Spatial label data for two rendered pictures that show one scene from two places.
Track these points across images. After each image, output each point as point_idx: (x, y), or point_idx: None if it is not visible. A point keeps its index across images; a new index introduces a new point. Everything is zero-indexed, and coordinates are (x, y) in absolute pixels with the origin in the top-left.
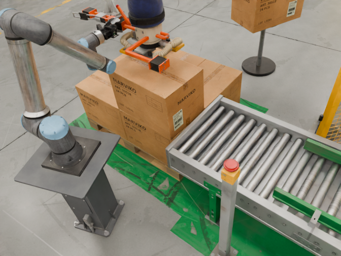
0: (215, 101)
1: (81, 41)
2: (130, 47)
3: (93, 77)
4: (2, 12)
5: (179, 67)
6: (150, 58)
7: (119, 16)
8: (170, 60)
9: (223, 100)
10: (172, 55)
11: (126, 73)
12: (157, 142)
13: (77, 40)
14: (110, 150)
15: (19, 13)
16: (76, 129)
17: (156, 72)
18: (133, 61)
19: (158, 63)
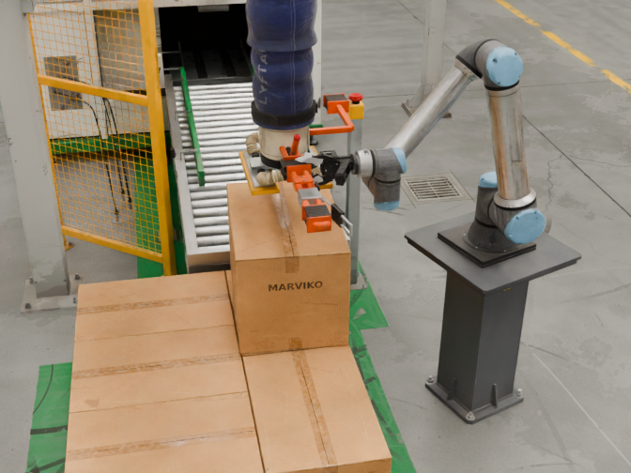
0: (208, 250)
1: (398, 147)
2: (342, 126)
3: (330, 452)
4: (510, 48)
5: (250, 199)
6: (311, 152)
7: (297, 158)
8: (243, 213)
9: (196, 250)
10: (106, 392)
11: (332, 227)
12: None
13: (403, 153)
14: (430, 225)
15: (489, 38)
16: (459, 268)
17: (289, 207)
18: (297, 239)
19: (340, 95)
